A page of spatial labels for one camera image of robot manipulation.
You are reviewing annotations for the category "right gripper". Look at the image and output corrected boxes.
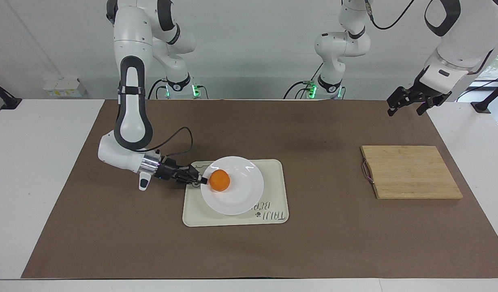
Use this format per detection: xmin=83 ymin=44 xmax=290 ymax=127
xmin=156 ymin=156 xmax=209 ymax=187

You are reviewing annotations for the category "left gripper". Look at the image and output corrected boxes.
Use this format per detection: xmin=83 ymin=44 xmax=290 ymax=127
xmin=387 ymin=68 xmax=452 ymax=117

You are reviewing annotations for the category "white round plate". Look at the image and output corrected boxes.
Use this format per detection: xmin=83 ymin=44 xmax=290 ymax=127
xmin=200 ymin=156 xmax=265 ymax=216

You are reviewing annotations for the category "orange fruit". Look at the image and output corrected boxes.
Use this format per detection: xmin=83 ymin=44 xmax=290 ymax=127
xmin=209 ymin=170 xmax=231 ymax=192

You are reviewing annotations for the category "bamboo cutting board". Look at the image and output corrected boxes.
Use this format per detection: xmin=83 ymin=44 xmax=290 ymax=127
xmin=360 ymin=145 xmax=464 ymax=200

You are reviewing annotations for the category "black stand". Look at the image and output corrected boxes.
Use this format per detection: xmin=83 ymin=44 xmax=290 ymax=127
xmin=0 ymin=77 xmax=23 ymax=111
xmin=471 ymin=79 xmax=498 ymax=114

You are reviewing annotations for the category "cream rectangular tray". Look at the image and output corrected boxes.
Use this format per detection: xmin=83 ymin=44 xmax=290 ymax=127
xmin=182 ymin=159 xmax=289 ymax=228

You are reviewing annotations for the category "small white box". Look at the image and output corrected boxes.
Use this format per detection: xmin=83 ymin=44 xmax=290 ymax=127
xmin=43 ymin=77 xmax=88 ymax=98

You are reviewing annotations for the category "black cable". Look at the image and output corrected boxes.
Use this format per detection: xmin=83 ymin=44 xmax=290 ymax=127
xmin=145 ymin=127 xmax=194 ymax=159
xmin=147 ymin=78 xmax=169 ymax=100
xmin=455 ymin=71 xmax=498 ymax=103
xmin=283 ymin=62 xmax=325 ymax=100
xmin=365 ymin=0 xmax=416 ymax=30

